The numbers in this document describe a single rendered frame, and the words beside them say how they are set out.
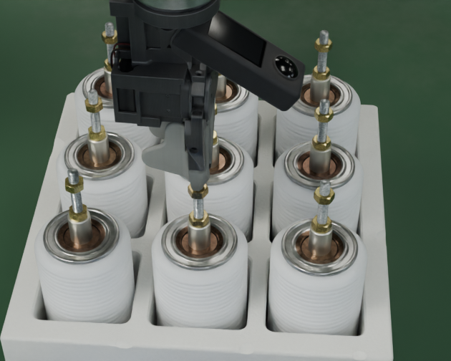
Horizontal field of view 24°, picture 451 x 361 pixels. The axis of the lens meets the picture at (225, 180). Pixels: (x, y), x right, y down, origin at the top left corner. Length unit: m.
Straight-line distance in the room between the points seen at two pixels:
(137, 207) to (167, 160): 0.22
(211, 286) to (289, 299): 0.08
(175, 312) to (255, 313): 0.08
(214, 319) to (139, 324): 0.08
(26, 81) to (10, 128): 0.11
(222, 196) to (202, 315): 0.13
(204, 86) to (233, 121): 0.32
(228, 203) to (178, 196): 0.05
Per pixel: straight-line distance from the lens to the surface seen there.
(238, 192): 1.10
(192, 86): 0.86
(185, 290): 1.02
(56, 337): 1.06
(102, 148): 1.11
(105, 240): 1.04
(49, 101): 1.61
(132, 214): 1.14
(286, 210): 1.11
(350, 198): 1.10
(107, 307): 1.06
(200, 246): 1.02
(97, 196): 1.10
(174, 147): 0.92
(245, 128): 1.20
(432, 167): 1.50
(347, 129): 1.19
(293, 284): 1.01
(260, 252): 1.12
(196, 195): 0.97
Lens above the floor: 1.01
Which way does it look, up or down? 44 degrees down
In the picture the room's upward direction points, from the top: straight up
